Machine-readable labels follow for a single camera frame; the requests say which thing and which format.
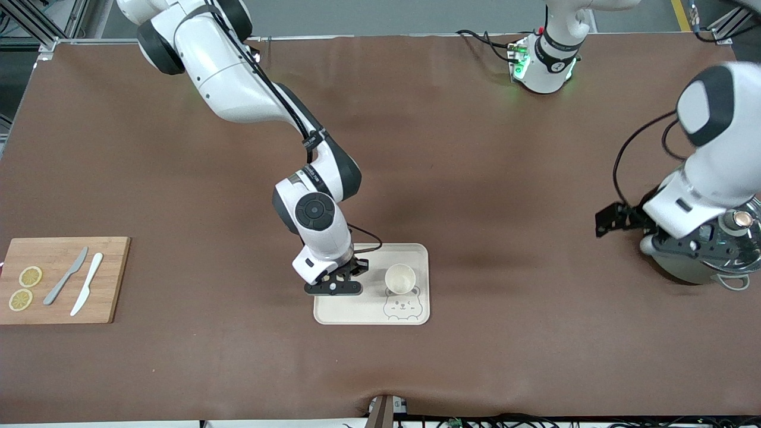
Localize white plastic knife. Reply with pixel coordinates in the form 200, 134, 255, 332
70, 253, 104, 317

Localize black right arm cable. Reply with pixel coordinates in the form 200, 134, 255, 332
202, 6, 384, 255

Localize beige bear print tray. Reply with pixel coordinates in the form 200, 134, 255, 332
313, 243, 430, 326

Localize brown table mat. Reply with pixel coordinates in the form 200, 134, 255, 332
0, 34, 761, 424

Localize bamboo cutting board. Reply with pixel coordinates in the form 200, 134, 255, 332
0, 237, 131, 325

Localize grey-green electric pot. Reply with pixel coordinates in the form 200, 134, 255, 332
639, 196, 761, 292

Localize black arm base cable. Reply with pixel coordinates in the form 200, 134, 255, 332
456, 29, 519, 65

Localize white plastic cup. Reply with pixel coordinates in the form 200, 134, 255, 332
384, 263, 417, 296

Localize aluminium frame profile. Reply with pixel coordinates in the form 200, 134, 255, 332
0, 0, 90, 55

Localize grey mount bracket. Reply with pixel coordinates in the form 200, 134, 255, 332
366, 394, 408, 428

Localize glass pot lid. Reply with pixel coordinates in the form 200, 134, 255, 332
705, 199, 761, 275

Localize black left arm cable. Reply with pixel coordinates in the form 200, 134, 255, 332
612, 110, 696, 206

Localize grey plastic knife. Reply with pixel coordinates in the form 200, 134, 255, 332
43, 247, 89, 306

